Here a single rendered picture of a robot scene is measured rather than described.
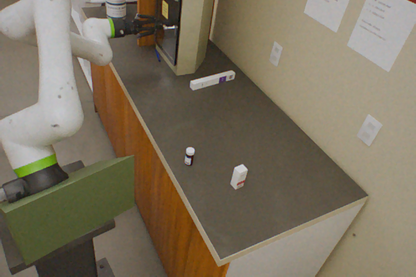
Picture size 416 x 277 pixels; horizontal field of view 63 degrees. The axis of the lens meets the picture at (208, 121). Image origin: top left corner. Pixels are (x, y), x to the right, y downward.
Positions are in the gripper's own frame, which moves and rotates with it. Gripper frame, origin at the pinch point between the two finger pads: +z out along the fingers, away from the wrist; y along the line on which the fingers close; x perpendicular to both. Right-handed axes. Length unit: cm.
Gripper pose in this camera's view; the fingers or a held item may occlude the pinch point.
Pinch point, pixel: (162, 24)
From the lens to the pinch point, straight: 185.8
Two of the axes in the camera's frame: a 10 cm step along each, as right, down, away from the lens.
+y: 1.1, -8.0, -5.9
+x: -4.7, -5.7, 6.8
